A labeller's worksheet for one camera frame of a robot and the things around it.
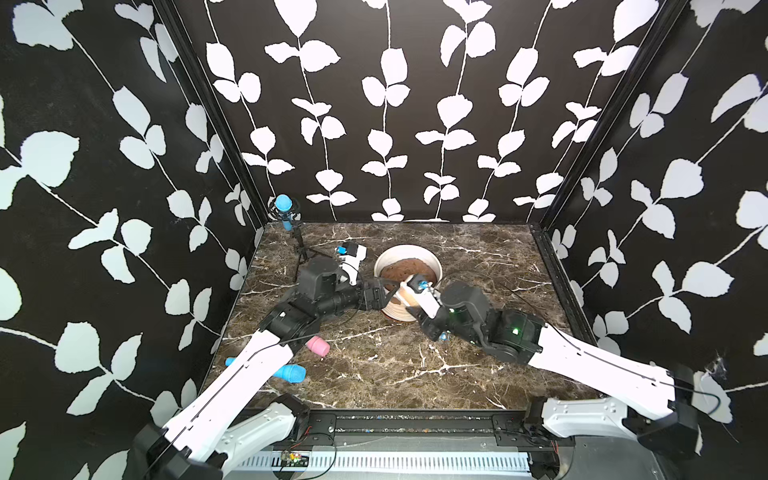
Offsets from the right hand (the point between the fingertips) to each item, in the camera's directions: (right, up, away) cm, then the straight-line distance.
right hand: (410, 297), depth 69 cm
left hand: (-5, +4, 0) cm, 6 cm away
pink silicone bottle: (-26, -17, +17) cm, 35 cm away
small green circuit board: (-29, -40, +3) cm, 50 cm away
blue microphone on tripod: (-38, +24, +25) cm, 52 cm away
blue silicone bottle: (-31, -22, +11) cm, 40 cm away
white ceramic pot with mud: (-2, +7, +27) cm, 28 cm away
